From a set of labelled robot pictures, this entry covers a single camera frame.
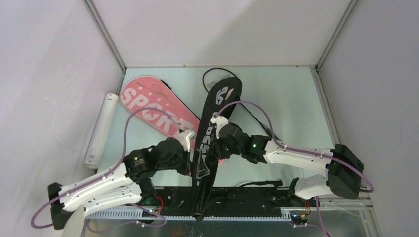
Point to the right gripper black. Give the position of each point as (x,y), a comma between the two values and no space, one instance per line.
(219,153)

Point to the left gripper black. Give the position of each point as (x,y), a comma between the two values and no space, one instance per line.
(201,169)

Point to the black racket bag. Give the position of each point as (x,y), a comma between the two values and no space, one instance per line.
(225,91)

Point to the black racket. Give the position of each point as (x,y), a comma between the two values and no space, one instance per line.
(213,75)

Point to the pink SPORT racket bag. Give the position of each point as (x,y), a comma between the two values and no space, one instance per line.
(168,114)

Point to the white shuttlecock tube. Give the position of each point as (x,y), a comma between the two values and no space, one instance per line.
(100,133)

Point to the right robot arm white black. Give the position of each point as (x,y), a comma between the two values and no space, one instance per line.
(336,171)

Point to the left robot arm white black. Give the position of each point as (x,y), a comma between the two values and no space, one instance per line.
(122,184)

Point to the left controller board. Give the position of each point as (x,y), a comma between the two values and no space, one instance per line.
(148,214)

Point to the controller board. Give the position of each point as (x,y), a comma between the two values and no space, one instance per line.
(148,214)
(299,219)

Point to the right controller board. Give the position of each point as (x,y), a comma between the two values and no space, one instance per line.
(299,219)

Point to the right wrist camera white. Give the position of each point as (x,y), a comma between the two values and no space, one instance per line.
(220,122)

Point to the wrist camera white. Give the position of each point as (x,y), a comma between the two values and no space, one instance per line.
(220,122)
(185,137)

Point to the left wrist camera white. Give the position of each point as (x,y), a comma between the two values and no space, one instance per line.
(185,137)

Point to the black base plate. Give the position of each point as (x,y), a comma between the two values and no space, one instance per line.
(227,202)

